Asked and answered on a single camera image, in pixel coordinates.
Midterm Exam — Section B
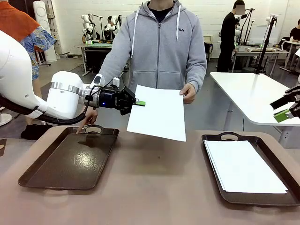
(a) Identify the person's left hand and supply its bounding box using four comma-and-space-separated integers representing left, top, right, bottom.
179, 83, 196, 105

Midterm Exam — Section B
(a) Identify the brown plastic serving tray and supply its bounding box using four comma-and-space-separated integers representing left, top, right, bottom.
18, 124, 120, 191
201, 131, 300, 208

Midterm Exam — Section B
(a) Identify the man in black long sleeves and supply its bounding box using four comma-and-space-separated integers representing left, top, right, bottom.
217, 0, 246, 73

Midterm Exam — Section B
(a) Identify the black fabric bundle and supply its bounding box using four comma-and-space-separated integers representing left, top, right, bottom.
20, 123, 53, 141

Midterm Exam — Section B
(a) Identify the beige cabinet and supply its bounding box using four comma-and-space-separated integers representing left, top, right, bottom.
203, 35, 214, 63

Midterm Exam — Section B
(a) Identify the orange fabric garment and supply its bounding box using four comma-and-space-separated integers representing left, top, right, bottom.
0, 0, 41, 43

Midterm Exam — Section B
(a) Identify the seated person in black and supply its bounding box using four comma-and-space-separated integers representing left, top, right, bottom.
287, 20, 300, 71

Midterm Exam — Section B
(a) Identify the dark brown flat object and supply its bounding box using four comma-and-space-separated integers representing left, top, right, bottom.
0, 138, 8, 157

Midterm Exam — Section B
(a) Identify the black camera pole stand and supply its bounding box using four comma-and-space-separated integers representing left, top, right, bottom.
255, 14, 282, 75

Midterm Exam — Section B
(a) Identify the person's right hand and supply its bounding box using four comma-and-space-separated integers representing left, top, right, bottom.
75, 108, 99, 135

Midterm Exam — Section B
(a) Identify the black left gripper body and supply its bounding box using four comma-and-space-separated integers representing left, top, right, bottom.
99, 86, 137, 116

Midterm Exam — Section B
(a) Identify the person's left forearm grey sleeve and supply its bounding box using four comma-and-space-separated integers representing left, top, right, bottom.
187, 67, 208, 94

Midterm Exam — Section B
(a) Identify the white round stand base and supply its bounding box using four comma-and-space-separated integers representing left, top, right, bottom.
0, 113, 12, 127

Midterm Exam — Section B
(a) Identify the background table with green mat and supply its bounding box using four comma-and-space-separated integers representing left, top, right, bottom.
77, 39, 113, 77

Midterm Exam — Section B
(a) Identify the white A4 paper sheet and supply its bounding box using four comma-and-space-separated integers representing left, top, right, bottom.
203, 139, 289, 195
126, 84, 188, 143

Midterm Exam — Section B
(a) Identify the white background workbench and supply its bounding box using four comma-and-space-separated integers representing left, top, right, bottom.
231, 44, 290, 72

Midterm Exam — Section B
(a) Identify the blue floral garment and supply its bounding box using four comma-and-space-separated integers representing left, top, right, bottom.
20, 25, 57, 80

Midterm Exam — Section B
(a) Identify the white standing air conditioner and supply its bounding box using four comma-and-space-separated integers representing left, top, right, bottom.
32, 0, 58, 63

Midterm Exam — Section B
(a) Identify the person in grey hoodie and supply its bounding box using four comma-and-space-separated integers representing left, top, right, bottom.
98, 0, 208, 94

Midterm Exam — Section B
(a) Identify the person's right forearm grey sleeve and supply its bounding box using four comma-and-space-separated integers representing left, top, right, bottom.
92, 53, 129, 111

